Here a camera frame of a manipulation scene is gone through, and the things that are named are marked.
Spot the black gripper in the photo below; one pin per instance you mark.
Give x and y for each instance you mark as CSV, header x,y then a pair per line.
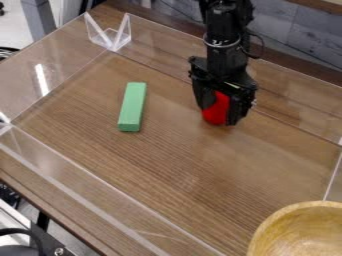
x,y
236,84

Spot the red plush fruit green leaf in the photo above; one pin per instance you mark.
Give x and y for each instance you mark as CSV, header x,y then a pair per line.
x,y
216,108

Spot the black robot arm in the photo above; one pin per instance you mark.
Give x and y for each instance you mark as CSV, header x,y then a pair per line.
x,y
228,36

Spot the green rectangular block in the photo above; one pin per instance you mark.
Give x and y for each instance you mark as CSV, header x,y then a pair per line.
x,y
133,106

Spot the wooden bowl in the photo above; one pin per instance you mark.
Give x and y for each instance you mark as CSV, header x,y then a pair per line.
x,y
304,229

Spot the clear acrylic tray enclosure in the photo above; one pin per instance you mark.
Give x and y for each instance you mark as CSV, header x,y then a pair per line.
x,y
184,188

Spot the black metal bracket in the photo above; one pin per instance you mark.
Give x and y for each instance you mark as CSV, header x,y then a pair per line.
x,y
53,246

